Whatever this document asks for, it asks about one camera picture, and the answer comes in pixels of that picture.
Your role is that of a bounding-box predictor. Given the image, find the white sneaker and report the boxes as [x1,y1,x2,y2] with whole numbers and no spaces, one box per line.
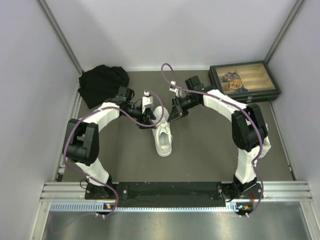
[258,136,272,159]
[152,105,173,157]

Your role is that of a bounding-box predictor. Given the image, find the white shoelace of shoe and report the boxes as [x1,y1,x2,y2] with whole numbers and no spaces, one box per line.
[155,121,173,144]

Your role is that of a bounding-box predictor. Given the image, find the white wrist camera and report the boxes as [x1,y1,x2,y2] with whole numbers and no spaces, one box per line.
[141,90,153,113]
[169,81,181,97]

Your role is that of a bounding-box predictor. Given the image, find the grey slotted cable duct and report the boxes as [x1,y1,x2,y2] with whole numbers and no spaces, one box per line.
[50,202,239,213]

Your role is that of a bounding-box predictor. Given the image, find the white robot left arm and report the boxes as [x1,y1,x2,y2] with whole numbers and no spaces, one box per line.
[62,86,156,199]

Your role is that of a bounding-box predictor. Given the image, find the black compartment box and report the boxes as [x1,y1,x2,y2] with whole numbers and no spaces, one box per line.
[208,61,281,104]

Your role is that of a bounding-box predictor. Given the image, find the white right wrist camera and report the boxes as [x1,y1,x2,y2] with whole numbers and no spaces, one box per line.
[169,81,181,97]

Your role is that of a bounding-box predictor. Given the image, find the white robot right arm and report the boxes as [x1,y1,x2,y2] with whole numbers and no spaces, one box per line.
[168,76,271,202]

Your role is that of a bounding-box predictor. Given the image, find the black crumpled cloth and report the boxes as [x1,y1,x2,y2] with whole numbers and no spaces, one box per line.
[78,64,130,109]

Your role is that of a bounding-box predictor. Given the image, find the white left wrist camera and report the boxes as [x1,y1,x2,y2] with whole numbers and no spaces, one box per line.
[141,90,153,113]

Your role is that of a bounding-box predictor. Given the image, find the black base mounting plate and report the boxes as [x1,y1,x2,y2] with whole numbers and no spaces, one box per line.
[84,181,263,208]

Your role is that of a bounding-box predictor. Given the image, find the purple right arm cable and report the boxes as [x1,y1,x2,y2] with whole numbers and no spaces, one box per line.
[161,62,265,218]

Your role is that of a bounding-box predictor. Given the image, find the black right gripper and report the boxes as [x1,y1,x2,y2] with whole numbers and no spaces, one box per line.
[167,95,200,124]

